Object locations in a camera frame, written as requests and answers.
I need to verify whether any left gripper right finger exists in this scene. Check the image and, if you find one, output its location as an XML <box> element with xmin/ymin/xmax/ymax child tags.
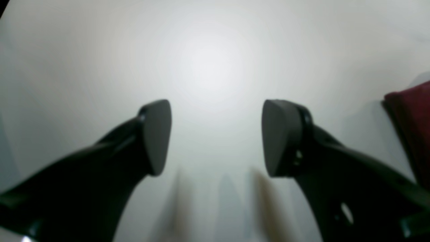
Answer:
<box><xmin>261</xmin><ymin>99</ymin><xmax>430</xmax><ymax>242</ymax></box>

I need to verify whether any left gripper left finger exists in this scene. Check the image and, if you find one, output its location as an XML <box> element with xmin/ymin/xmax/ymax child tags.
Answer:
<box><xmin>0</xmin><ymin>99</ymin><xmax>172</xmax><ymax>242</ymax></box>

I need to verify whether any dark red t-shirt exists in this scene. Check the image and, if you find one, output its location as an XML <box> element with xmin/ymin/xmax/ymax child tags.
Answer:
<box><xmin>382</xmin><ymin>81</ymin><xmax>430</xmax><ymax>190</ymax></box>

